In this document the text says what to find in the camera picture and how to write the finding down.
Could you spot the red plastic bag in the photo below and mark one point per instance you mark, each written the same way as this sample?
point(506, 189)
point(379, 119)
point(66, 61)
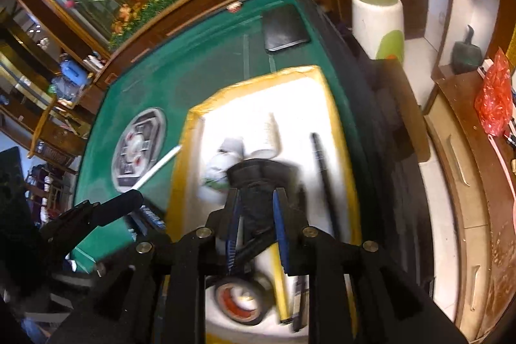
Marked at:
point(494, 98)

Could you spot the red and white round disc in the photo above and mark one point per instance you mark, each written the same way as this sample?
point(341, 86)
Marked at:
point(234, 6)

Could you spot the wooden desk with drawers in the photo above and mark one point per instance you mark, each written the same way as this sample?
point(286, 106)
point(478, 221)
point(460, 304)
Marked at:
point(483, 207)

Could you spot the white stick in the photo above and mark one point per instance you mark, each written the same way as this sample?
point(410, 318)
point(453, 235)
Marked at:
point(157, 168)

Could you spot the white tray with yellow rim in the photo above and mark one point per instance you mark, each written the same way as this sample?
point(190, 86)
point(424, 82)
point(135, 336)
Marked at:
point(290, 118)

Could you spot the white and green stool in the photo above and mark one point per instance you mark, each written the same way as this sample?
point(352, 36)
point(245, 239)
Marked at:
point(377, 25)

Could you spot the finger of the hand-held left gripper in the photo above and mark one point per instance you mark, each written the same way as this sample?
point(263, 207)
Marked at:
point(121, 205)

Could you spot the black flat case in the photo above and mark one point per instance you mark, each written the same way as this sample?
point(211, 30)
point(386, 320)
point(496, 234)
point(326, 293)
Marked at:
point(285, 27)

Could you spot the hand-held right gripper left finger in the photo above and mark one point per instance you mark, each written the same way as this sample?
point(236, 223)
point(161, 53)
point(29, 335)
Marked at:
point(233, 231)

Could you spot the round grey control panel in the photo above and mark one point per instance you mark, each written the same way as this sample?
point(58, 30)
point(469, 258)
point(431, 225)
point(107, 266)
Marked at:
point(139, 148)

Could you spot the black tape roll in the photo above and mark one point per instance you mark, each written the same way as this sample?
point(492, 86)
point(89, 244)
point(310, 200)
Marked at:
point(227, 307)

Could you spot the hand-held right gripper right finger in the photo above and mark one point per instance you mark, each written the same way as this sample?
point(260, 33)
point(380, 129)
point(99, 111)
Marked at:
point(281, 231)

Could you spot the wooden display shelf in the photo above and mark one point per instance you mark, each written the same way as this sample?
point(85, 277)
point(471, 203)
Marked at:
point(24, 86)

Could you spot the white bottle with grey cap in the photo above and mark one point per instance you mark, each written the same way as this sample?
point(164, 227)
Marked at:
point(219, 166)

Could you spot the clear plastic bag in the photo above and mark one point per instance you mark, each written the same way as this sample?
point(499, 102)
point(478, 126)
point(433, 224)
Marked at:
point(66, 90)

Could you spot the blue jug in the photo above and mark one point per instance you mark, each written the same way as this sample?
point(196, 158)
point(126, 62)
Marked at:
point(73, 72)

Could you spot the black cloth pouch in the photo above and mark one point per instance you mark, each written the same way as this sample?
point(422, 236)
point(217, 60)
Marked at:
point(258, 187)

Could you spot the black pen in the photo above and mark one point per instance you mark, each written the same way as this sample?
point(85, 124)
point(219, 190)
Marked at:
point(324, 174)

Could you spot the pink fly swatter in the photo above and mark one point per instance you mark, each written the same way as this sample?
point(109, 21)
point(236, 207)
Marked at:
point(508, 174)

